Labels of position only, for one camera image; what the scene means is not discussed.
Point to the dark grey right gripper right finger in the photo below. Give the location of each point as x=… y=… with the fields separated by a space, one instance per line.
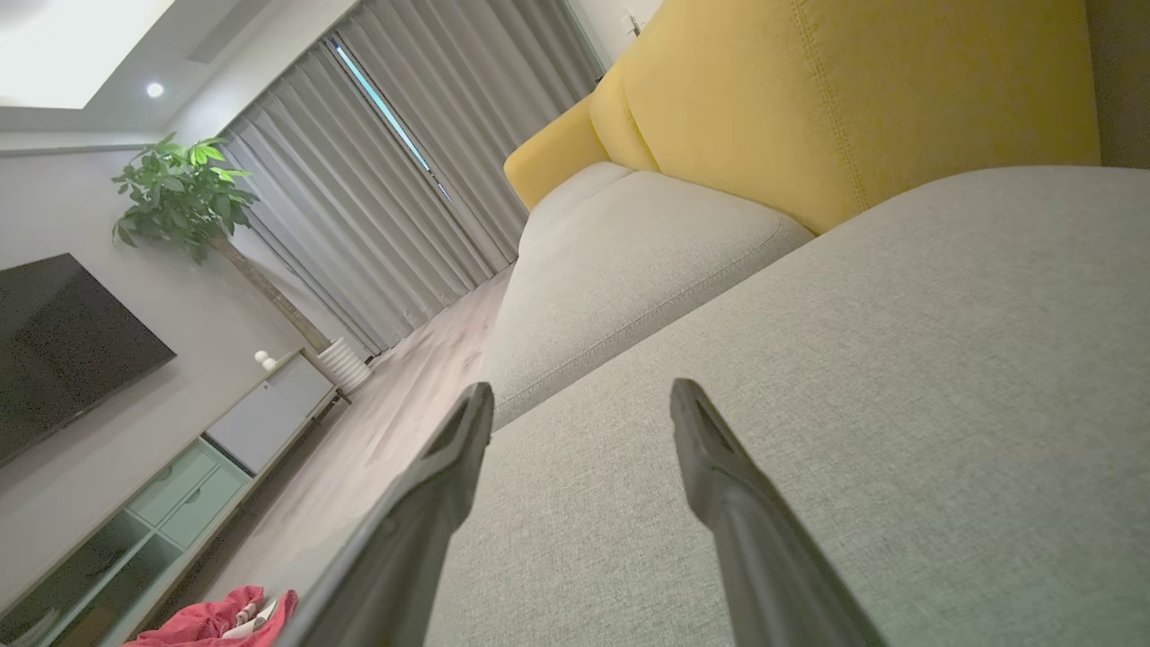
x=764 y=566

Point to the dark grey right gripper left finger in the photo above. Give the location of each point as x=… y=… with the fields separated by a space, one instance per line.
x=404 y=557

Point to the red basketball jersey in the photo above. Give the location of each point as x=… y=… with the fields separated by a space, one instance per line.
x=202 y=624

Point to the white ribbed plant pot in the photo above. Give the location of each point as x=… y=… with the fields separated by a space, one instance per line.
x=346 y=364

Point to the low white green tv cabinet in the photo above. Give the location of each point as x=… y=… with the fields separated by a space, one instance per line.
x=234 y=440

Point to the small white round ornament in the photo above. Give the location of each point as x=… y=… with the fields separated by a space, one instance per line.
x=265 y=361

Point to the grey sofa seat cushion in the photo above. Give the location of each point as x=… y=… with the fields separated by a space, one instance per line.
x=620 y=288
x=575 y=193

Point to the grey pleated curtain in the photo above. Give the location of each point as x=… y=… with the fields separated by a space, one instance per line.
x=485 y=90
x=350 y=207

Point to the black flat screen television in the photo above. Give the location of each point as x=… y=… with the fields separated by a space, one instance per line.
x=63 y=350

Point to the yellow sofa armrest cushion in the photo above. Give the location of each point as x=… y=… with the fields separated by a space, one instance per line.
x=552 y=157

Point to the green leafy indoor tree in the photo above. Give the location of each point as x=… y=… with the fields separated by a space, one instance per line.
x=180 y=193

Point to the small yellow back cushion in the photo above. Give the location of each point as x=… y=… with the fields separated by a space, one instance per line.
x=620 y=126

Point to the large yellow back cushion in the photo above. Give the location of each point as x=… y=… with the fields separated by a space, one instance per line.
x=853 y=90

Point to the ceiling air vent slot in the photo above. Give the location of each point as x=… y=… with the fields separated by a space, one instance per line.
x=225 y=31

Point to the bright ceiling light panel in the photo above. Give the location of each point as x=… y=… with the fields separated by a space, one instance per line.
x=63 y=45

